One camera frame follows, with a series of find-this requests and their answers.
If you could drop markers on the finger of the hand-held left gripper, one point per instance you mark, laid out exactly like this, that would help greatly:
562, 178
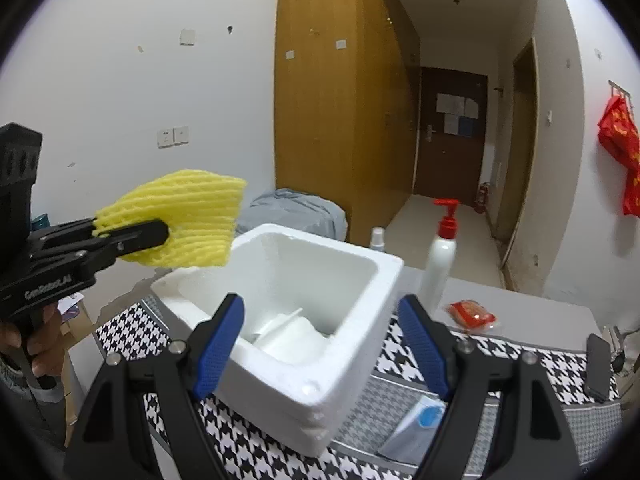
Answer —
142, 237
60, 228

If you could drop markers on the white foam piece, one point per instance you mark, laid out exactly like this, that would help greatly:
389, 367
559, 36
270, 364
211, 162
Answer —
295, 340

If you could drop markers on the person's left hand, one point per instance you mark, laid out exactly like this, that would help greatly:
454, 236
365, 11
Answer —
50, 340

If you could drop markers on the grey bedding bundle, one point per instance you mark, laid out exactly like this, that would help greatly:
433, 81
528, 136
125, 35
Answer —
300, 212

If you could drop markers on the clear spray bottle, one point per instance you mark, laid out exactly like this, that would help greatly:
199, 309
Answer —
377, 240

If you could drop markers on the black smartphone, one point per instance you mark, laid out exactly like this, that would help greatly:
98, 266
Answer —
598, 367

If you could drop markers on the red snack packet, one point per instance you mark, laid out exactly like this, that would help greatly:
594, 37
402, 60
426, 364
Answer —
470, 316

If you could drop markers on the dark brown entrance door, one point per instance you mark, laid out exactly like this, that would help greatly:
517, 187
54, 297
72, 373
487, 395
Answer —
450, 165

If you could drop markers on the white foam box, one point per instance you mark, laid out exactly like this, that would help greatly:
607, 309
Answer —
320, 395

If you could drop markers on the red fire extinguisher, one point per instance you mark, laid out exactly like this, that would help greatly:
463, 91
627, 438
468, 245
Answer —
481, 200

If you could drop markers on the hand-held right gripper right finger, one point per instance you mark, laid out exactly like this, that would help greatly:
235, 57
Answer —
420, 340

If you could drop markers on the person's left forearm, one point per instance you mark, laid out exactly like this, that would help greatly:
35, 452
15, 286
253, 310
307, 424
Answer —
45, 410

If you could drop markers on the wooden wardrobe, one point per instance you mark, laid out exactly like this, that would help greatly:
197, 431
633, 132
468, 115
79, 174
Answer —
325, 110

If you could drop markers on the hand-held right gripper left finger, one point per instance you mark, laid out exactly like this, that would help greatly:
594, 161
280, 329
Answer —
220, 345

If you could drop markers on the white lotion pump bottle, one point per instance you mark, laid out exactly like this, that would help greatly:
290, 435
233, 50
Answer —
440, 265

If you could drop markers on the red hanging bag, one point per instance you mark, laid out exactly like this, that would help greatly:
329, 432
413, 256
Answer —
620, 135

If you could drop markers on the small white paper notice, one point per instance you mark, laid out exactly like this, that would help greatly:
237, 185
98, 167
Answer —
451, 125

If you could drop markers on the metal wall hook rack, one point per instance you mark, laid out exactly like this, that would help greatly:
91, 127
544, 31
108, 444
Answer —
620, 91

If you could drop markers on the white blank wall plate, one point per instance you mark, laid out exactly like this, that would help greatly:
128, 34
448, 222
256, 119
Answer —
188, 36

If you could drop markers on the white double light switch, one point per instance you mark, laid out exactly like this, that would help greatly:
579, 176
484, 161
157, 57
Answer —
173, 137

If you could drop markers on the houndstooth table cloth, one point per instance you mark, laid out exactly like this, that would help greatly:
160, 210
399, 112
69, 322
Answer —
550, 380

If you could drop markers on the cardboard box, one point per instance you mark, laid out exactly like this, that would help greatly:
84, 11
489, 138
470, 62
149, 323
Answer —
75, 325

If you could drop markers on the blue paper notice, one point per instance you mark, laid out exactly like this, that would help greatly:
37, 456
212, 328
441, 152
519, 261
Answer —
466, 127

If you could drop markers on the yellow foam fruit net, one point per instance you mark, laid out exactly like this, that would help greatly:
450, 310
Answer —
200, 210

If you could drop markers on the wooden side door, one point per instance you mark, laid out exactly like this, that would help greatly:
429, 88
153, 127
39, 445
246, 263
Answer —
522, 160

